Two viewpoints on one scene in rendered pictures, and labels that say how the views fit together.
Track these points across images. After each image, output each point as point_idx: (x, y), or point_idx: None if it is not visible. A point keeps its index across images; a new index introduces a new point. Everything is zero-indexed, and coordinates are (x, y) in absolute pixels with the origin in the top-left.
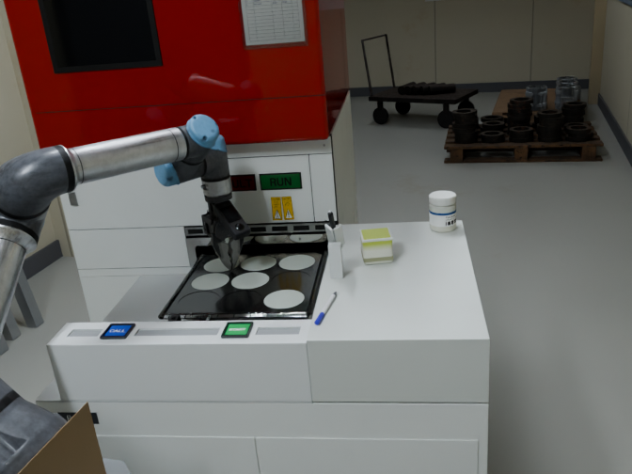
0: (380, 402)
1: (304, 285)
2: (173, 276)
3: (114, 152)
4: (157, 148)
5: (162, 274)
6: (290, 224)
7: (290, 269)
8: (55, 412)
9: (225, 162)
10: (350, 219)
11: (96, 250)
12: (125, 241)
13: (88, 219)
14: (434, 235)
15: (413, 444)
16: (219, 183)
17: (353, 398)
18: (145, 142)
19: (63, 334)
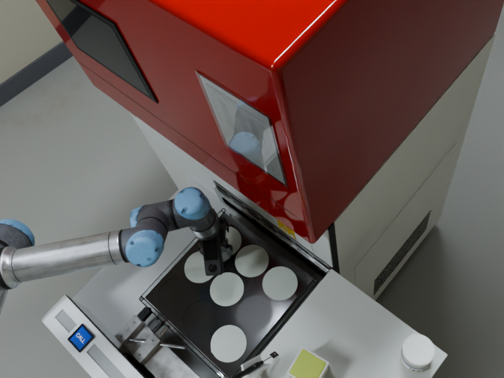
0: None
1: (256, 332)
2: (211, 196)
3: (47, 271)
4: (91, 265)
5: (204, 187)
6: (292, 240)
7: (265, 293)
8: None
9: (202, 223)
10: (412, 190)
11: (157, 145)
12: (175, 155)
13: (147, 127)
14: (394, 367)
15: None
16: (198, 233)
17: None
18: (79, 261)
19: (55, 312)
